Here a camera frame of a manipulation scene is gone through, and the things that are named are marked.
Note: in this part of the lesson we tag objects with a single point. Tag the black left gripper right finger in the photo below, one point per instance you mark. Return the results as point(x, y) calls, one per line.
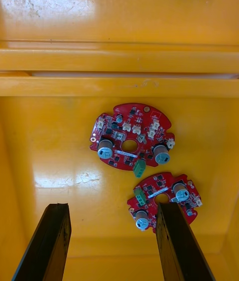
point(176, 248)

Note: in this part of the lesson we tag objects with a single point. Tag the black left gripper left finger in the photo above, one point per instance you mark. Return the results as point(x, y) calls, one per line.
point(47, 248)

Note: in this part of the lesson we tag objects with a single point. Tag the round red circuit board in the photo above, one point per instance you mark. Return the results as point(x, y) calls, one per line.
point(144, 141)
point(154, 186)

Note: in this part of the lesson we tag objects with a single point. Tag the yellow-orange plastic bin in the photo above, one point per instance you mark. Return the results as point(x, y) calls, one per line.
point(104, 12)
point(49, 149)

